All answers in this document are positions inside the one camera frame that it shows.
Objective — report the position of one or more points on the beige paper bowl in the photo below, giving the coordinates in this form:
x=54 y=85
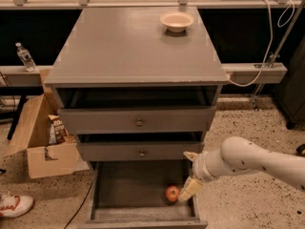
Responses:
x=176 y=21

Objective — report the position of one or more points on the grey middle drawer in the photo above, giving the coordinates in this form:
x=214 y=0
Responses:
x=142 y=146

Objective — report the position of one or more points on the clear plastic water bottle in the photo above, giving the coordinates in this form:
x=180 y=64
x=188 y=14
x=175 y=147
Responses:
x=25 y=57

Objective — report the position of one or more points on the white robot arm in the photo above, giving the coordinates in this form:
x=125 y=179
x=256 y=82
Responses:
x=238 y=156

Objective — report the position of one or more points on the white and red sneaker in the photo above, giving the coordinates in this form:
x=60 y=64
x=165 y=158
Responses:
x=14 y=206

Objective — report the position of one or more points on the grey open bottom drawer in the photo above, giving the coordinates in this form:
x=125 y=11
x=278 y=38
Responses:
x=132 y=195

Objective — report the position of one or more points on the metal stand pole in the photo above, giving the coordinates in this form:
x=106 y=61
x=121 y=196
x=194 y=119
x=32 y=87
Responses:
x=259 y=87

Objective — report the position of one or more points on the brown snack bag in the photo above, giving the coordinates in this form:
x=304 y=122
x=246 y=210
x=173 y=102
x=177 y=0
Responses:
x=57 y=130

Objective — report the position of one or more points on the black table leg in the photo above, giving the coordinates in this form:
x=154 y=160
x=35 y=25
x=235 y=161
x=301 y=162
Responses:
x=22 y=101

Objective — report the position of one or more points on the grey wooden drawer cabinet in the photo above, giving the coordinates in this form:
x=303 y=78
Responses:
x=125 y=58

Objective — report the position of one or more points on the grey top drawer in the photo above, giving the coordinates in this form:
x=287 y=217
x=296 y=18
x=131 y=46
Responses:
x=127 y=121

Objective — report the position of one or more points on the open cardboard box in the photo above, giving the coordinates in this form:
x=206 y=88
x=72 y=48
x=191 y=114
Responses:
x=33 y=136

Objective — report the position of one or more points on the dark cabinet at right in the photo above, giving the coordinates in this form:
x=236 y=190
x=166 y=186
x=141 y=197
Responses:
x=290 y=92

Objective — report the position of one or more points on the red apple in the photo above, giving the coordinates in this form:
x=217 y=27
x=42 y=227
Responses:
x=172 y=193

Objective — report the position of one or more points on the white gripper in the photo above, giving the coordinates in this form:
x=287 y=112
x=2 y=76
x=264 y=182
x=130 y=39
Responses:
x=199 y=166

